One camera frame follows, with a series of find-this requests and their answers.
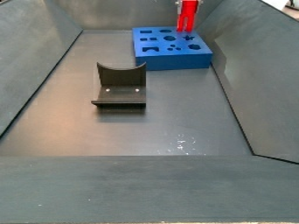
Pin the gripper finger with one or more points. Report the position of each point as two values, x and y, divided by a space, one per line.
179 5
199 5

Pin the blue foam shape fixture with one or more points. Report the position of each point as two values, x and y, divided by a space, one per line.
165 49

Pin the black curved stand fixture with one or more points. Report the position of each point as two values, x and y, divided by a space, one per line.
121 86

